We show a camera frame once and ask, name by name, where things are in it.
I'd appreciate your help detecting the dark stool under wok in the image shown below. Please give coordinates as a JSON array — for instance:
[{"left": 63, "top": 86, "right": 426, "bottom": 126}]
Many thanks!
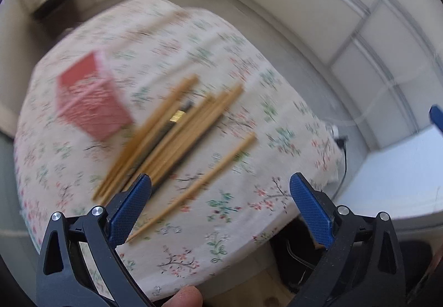
[{"left": 31, "top": 0, "right": 80, "bottom": 39}]

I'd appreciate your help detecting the black gold-banded chopstick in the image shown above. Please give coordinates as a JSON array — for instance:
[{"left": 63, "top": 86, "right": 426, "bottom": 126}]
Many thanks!
[{"left": 131, "top": 99, "right": 194, "bottom": 176}]

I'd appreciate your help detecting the white power cable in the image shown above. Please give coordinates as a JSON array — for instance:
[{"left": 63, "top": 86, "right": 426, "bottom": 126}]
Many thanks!
[{"left": 332, "top": 64, "right": 443, "bottom": 129}]

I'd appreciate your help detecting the pink perforated utensil basket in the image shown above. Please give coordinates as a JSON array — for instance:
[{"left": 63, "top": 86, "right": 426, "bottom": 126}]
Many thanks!
[{"left": 56, "top": 50, "right": 133, "bottom": 141}]

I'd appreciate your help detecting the person's hand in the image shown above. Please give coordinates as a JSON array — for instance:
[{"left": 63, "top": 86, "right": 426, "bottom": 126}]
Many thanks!
[{"left": 162, "top": 286, "right": 204, "bottom": 307}]

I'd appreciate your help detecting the bamboo chopstick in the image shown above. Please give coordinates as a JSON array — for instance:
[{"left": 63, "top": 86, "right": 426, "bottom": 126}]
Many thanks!
[
  {"left": 140, "top": 83, "right": 243, "bottom": 186},
  {"left": 92, "top": 74, "right": 199, "bottom": 200},
  {"left": 127, "top": 133, "right": 257, "bottom": 243}
]

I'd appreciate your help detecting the floral tablecloth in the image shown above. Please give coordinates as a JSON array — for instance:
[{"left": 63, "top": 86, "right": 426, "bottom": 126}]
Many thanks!
[{"left": 14, "top": 0, "right": 341, "bottom": 300}]

